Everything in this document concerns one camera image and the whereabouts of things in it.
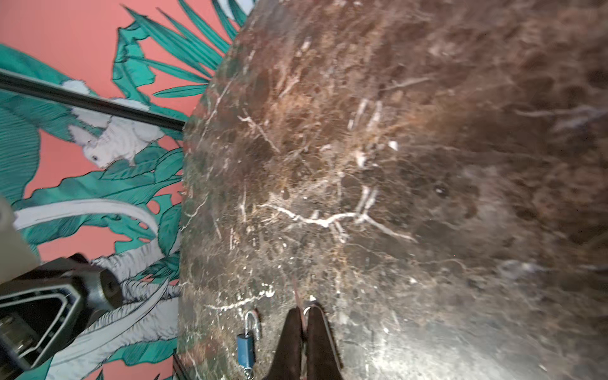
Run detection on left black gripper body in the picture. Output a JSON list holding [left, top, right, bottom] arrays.
[[1, 253, 124, 379]]

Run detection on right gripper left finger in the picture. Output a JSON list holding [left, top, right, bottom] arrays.
[[264, 307, 303, 380]]

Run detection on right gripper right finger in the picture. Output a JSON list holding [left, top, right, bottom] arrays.
[[305, 303, 343, 380]]

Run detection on red padlock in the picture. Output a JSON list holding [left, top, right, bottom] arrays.
[[291, 276, 310, 334]]

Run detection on blue padlock middle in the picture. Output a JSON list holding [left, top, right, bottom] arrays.
[[236, 309, 261, 380]]

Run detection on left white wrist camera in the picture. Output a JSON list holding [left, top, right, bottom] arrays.
[[0, 197, 39, 283]]

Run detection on left black frame post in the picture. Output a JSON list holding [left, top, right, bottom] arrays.
[[1, 70, 186, 131]]

